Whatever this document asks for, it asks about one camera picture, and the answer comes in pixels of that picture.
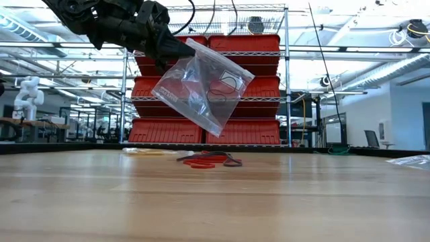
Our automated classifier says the chrome wire shelf rack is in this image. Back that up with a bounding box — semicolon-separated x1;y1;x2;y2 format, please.
119;3;293;148

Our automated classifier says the white wall box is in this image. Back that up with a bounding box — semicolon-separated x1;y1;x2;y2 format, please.
378;120;390;141

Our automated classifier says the long black hanging cable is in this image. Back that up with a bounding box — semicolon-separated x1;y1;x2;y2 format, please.
308;2;347;145

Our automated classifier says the wooden workbench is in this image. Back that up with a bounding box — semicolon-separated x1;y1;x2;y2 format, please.
0;117;70;144

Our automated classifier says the black aluminium table frame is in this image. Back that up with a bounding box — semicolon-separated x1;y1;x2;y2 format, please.
0;143;430;159

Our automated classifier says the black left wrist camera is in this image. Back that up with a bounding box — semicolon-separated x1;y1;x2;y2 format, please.
136;0;171;28

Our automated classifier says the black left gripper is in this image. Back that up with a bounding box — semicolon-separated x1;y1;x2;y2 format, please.
89;0;196;75

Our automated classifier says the white coiled cable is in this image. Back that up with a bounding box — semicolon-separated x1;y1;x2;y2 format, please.
388;29;409;47

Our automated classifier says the black office chair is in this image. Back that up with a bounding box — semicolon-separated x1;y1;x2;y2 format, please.
364;130;396;150

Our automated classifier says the black monitor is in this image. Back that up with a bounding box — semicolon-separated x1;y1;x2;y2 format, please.
277;91;313;118

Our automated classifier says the black yellow cable reel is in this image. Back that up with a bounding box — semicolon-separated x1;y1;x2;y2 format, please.
406;19;430;43

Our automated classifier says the round black fan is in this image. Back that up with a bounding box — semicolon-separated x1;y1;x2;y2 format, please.
247;15;266;35

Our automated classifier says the red plastic storage bin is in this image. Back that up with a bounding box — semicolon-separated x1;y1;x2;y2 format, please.
206;76;282;118
205;119;282;145
208;34;282;77
134;35;208;77
131;76;206;118
128;118;205;145

